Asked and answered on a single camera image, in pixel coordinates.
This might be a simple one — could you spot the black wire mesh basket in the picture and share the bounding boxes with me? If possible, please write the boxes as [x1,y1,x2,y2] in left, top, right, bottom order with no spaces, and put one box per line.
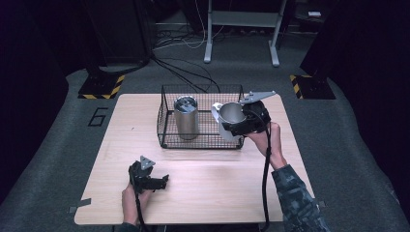
[157,84,246,150]

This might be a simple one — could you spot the black stand base striped tape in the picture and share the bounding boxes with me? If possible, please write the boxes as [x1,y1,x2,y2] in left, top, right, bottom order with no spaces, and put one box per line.
[289,74,337,101]
[77,72,126,101]

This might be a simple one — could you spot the stainless steel tumbler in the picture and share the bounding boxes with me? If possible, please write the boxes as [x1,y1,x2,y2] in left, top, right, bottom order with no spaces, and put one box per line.
[173,95,200,141]

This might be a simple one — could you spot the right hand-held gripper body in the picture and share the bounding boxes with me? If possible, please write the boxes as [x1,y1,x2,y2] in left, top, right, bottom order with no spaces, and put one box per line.
[239,90,278,135]

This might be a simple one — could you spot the white metal stand frame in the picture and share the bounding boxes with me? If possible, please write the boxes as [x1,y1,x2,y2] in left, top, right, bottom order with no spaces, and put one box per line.
[203,0,288,68]

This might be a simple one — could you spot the white floor cable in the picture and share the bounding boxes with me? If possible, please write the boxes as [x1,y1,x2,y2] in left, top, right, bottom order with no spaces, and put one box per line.
[190,0,225,50]

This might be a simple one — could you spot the black floor cables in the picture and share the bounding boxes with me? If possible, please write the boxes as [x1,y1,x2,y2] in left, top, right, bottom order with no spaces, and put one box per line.
[150,55,222,95]

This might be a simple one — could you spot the person's left hand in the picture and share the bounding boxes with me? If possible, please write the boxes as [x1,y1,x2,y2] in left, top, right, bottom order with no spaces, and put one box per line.
[121,183,153,225]

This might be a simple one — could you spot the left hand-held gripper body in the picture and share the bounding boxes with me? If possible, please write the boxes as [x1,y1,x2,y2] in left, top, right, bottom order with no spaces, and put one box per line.
[128,156,157,194]

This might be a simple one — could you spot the white mug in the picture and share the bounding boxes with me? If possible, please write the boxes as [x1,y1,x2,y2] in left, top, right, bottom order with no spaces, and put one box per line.
[211,101,249,143]

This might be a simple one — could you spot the person's right hand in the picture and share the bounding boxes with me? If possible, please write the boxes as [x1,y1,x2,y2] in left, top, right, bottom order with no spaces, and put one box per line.
[246,121,288,171]

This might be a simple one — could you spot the right hand-held gripper black cable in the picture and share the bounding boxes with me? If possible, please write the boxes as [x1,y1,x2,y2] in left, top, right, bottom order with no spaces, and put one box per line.
[260,110,275,232]

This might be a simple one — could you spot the dark cabinet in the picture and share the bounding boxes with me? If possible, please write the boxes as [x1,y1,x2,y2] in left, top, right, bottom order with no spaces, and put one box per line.
[84,0,153,67]

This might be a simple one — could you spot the grey tape strip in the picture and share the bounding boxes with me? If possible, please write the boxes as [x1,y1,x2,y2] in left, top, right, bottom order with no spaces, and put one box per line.
[67,197,93,215]

